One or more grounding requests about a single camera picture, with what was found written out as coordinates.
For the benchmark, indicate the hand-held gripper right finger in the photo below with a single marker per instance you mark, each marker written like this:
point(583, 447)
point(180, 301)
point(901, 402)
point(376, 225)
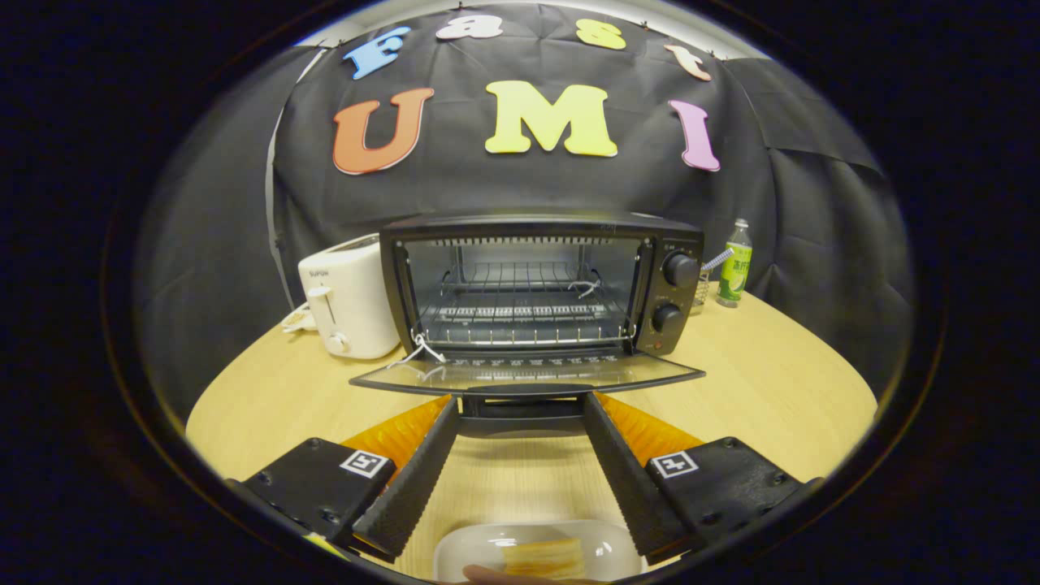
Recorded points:
point(630, 487)

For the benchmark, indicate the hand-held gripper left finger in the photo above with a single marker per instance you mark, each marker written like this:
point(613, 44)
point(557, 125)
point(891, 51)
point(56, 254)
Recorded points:
point(410, 483)

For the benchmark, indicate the golden bread roll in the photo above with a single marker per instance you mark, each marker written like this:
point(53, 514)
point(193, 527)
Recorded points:
point(544, 556)

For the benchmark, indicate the black toaster oven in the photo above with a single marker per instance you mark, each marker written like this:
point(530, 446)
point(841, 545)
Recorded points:
point(674, 292)

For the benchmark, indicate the white pop-up toaster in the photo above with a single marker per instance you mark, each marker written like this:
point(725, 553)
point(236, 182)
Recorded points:
point(357, 301)

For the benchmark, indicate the white rectangular plate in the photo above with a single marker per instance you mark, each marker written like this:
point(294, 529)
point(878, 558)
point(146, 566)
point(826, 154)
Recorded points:
point(463, 548)

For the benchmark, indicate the green label drink bottle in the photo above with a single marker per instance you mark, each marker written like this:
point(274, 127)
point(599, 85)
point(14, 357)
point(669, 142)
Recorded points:
point(735, 276)

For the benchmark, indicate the pen with striped grip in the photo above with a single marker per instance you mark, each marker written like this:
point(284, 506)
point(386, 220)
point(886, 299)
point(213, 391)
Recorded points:
point(718, 260)

